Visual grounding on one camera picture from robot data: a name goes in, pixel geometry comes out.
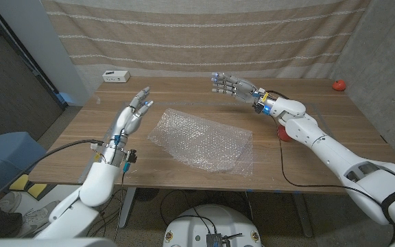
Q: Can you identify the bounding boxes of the clear bubble wrap sheet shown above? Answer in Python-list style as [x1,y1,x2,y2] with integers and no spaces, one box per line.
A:
[147,108,254,178]

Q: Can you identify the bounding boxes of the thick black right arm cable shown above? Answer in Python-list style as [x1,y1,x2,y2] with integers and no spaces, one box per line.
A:
[265,90,290,101]

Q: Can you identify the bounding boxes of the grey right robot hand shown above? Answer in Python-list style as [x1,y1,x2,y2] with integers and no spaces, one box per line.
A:
[211,71,270,106]

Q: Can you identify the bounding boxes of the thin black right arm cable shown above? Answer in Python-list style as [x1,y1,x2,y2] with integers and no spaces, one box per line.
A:
[272,116,395,247]

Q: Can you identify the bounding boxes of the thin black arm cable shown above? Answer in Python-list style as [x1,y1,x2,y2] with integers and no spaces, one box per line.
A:
[272,116,395,247]
[113,169,126,243]

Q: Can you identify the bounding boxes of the beige striped backdrop cloth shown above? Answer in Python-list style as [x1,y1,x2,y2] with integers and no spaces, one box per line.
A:
[41,0,372,80]

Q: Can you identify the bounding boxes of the grey table leg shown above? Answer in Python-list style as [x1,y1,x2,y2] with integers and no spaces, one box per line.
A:
[291,192,314,238]
[117,187,137,229]

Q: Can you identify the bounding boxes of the yellow pad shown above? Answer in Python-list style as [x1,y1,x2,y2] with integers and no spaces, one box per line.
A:
[27,183,48,199]
[9,174,29,191]

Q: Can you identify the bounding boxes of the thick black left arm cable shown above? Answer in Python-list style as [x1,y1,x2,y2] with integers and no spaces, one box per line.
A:
[0,139,106,213]

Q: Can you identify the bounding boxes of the red ball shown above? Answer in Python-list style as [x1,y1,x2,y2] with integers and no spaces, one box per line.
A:
[276,125,293,143]

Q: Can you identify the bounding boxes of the grey module on torso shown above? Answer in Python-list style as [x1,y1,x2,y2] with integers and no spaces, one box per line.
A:
[206,233,223,247]

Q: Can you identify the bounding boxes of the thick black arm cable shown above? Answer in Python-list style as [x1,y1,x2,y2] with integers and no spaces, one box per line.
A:
[265,90,290,101]
[0,139,106,213]

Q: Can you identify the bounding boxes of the black door frame strip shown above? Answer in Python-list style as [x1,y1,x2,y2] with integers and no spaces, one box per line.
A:
[0,0,69,110]

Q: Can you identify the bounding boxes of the white sneaker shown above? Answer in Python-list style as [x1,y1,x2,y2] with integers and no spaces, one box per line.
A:
[0,191,22,213]
[21,200,61,237]

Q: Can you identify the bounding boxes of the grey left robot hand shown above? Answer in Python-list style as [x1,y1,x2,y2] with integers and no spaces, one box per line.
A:
[91,86,154,167]

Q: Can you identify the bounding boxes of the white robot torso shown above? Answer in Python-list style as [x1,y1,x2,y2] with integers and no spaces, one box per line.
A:
[162,204,263,247]

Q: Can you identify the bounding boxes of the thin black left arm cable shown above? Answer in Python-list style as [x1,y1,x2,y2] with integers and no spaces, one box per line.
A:
[113,169,126,243]

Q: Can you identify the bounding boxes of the blue chair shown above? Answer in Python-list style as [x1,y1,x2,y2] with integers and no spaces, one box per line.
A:
[0,132,47,191]

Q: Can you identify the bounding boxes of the white power strip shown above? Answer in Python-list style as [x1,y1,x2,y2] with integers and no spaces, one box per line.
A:
[101,70,131,84]

